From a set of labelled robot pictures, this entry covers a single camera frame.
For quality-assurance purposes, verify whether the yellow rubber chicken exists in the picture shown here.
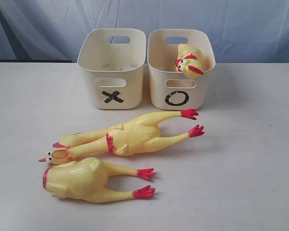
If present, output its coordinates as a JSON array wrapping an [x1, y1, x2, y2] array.
[[40, 109, 204, 165], [175, 43, 205, 78]]

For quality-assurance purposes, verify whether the yellow rubber chicken top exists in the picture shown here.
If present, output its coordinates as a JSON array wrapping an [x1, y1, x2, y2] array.
[[175, 43, 205, 78]]

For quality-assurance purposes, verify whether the headless yellow chicken body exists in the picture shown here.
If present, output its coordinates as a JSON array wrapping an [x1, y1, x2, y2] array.
[[42, 157, 155, 203]]

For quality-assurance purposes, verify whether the cream bin marked O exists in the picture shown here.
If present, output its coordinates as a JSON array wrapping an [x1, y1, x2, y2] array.
[[147, 29, 216, 110]]

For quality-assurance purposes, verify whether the cream bin marked X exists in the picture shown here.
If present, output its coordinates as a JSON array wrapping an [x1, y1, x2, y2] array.
[[77, 28, 146, 110]]

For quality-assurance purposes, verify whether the detached chicken head neck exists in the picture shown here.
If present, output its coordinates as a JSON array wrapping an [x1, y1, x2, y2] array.
[[53, 132, 85, 148]]

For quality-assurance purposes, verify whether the white backdrop curtain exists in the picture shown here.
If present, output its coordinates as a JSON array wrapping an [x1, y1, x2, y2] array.
[[0, 0, 289, 63]]

